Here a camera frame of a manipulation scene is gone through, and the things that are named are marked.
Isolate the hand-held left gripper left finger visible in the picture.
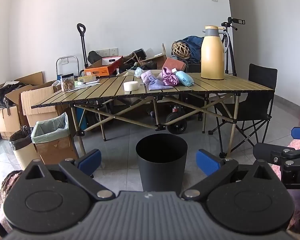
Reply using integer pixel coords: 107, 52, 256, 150
22, 149, 115, 201

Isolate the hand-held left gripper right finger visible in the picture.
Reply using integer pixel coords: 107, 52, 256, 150
180, 149, 277, 201

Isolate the black trash bin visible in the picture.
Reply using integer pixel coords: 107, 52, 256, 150
136, 134, 188, 192

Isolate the blue tissue packet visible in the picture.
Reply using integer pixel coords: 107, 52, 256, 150
176, 71, 195, 87

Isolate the blue-purple knitted pouch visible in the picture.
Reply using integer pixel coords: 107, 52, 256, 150
146, 77, 174, 91

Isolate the pink satin pouch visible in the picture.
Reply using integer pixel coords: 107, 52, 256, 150
161, 67, 180, 87

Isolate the cardboard box with green liner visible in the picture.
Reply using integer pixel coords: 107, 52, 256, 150
31, 112, 78, 164

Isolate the beige bin with black bag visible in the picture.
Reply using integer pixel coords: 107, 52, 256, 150
9, 126, 42, 170

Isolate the black folding camping chair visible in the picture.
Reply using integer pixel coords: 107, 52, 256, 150
207, 64, 278, 155

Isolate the clear plastic sheet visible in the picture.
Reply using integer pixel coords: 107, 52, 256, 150
74, 81, 100, 90

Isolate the khaki slatted folding table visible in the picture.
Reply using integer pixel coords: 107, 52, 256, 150
31, 72, 275, 155

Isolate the corrugated cardboard sheet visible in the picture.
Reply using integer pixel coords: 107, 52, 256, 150
20, 80, 73, 128

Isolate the clear jar with snacks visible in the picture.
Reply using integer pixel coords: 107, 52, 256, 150
60, 73, 75, 92

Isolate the small yellow carton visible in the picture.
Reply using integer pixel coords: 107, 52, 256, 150
77, 75, 98, 83

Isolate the white tape roll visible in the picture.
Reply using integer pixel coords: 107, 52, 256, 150
123, 81, 140, 92

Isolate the orange cardboard box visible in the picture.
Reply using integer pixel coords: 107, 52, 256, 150
84, 56, 124, 77

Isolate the large open cardboard box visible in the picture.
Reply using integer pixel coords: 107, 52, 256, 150
0, 71, 45, 140

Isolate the white slotted box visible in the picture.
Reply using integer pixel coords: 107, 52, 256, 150
102, 56, 123, 66

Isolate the lilac knitted pouch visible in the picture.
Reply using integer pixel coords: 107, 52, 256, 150
140, 70, 157, 84

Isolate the black soft bag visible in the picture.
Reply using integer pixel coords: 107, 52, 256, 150
87, 51, 103, 64

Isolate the salmon pink sponge pad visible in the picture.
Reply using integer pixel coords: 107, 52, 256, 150
163, 57, 187, 71

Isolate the yellow thermos jug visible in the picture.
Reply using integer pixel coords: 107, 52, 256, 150
201, 25, 230, 80

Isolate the brown bag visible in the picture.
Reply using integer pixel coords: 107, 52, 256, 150
122, 52, 140, 65

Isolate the black flat bag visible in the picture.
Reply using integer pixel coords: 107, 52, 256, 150
140, 61, 157, 70

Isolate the open brown cardboard box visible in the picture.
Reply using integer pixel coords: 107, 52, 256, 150
140, 43, 167, 69

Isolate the dark blue fabric bag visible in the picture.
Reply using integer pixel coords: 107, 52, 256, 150
180, 35, 203, 64

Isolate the woven wicker ball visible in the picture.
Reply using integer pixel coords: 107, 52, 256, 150
172, 41, 192, 57

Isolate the white tubular stool frame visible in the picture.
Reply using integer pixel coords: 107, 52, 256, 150
56, 56, 80, 80

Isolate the black wagon pull handle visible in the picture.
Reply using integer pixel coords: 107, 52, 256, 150
77, 23, 89, 69

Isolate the black camera tripod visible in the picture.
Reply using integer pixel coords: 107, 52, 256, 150
220, 17, 245, 77

